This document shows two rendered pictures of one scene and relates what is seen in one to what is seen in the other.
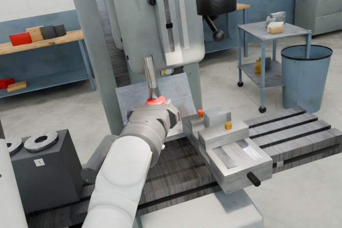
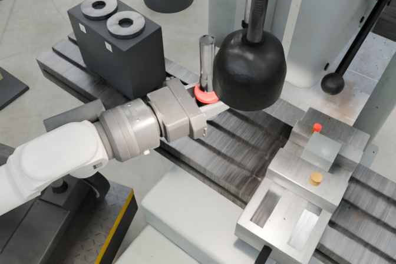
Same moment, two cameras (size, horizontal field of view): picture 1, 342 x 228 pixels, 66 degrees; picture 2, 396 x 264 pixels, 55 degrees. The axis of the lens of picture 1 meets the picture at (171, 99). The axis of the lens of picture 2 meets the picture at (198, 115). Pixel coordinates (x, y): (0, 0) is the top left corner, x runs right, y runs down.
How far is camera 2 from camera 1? 0.45 m
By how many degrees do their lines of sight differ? 45
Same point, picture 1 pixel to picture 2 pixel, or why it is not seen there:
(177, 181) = (217, 171)
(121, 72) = not seen: outside the picture
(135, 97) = not seen: hidden behind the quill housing
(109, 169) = (28, 149)
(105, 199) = (10, 170)
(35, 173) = (105, 52)
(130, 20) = not seen: outside the picture
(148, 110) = (176, 99)
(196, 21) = (312, 38)
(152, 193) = (187, 158)
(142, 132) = (115, 129)
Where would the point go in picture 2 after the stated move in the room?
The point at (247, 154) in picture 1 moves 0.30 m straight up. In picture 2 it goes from (293, 228) to (339, 144)
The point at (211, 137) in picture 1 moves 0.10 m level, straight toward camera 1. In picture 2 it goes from (279, 171) to (240, 197)
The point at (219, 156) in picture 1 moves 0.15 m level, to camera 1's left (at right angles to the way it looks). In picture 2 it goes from (265, 197) to (214, 151)
